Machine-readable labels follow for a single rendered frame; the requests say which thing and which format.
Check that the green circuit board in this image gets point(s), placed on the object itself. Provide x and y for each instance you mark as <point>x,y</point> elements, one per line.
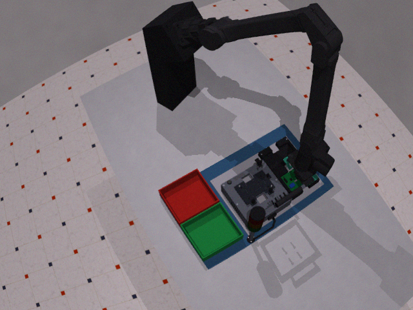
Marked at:
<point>291,180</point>

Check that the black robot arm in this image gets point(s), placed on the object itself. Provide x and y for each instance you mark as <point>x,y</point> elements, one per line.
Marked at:
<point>325,38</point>

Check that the red square tray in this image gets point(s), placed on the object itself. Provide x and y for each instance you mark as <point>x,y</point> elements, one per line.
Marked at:
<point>188,196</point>

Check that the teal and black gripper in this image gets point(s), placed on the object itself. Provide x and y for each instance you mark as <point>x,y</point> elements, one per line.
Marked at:
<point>300,170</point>

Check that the green bin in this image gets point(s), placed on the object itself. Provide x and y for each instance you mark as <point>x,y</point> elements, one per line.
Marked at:
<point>212,231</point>

